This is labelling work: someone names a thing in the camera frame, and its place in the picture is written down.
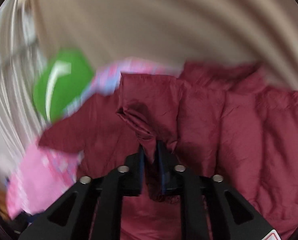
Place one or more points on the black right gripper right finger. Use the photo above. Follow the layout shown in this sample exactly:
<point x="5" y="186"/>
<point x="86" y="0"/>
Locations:
<point x="167" y="162"/>

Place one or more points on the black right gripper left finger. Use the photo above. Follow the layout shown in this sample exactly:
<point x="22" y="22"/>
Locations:
<point x="132" y="180"/>

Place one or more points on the white curtain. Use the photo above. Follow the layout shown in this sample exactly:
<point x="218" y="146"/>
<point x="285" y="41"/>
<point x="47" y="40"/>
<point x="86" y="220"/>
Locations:
<point x="21" y="62"/>

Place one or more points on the green pillow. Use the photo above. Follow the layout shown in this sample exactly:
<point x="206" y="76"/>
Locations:
<point x="63" y="80"/>

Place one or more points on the beige fabric headboard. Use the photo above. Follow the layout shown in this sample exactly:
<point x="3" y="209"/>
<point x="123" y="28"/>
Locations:
<point x="173" y="31"/>

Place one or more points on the maroon quilted jacket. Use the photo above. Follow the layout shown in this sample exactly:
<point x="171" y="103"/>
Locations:
<point x="214" y="120"/>

